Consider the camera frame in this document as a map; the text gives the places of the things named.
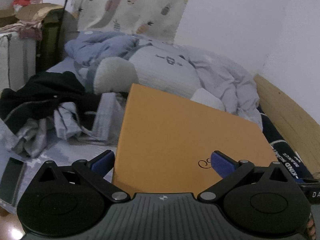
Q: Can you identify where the orange box lid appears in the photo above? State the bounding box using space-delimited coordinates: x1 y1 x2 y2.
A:
112 84 276 195

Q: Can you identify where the black printed cushion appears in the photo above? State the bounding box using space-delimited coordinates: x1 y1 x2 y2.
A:
258 106 314 183

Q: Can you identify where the black smartphone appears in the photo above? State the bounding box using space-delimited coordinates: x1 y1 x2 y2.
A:
0 157 25 205

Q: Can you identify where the wooden bed headboard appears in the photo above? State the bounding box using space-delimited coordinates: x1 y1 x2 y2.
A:
254 75 319 176

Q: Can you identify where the black garment pile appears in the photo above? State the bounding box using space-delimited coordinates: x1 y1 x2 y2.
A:
1 72 101 134

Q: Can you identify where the grey crumpled duvet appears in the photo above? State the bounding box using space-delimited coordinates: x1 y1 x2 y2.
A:
175 45 263 129

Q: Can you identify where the light blue blanket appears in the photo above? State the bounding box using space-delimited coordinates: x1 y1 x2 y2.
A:
64 31 152 67

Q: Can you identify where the grey green backrest pillow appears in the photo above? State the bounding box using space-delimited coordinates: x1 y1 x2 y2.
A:
86 42 227 113

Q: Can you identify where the brown cardboard box pile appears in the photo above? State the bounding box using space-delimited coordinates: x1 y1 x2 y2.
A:
1 3 78 73

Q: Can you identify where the black clothes rack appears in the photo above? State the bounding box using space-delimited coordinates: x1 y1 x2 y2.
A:
15 0 75 63

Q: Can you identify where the pineapple print curtain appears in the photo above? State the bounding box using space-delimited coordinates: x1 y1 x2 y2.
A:
73 0 189 43

